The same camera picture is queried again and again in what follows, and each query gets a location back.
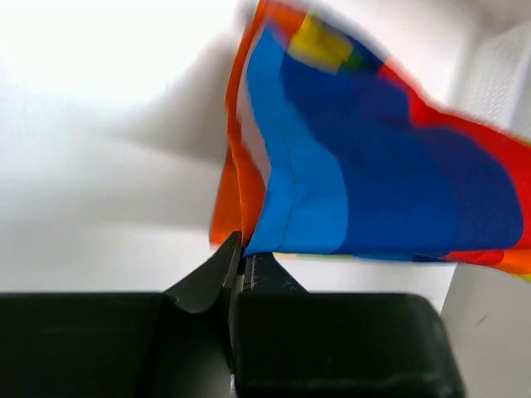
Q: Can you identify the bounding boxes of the rainbow striped shorts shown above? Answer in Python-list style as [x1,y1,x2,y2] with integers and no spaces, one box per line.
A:
[210,1,530,279]

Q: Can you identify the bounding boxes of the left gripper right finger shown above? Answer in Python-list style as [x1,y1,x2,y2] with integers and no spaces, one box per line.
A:
[229,254,465,397]

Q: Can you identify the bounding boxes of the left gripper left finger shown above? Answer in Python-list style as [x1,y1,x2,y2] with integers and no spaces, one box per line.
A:
[1,232,241,397]

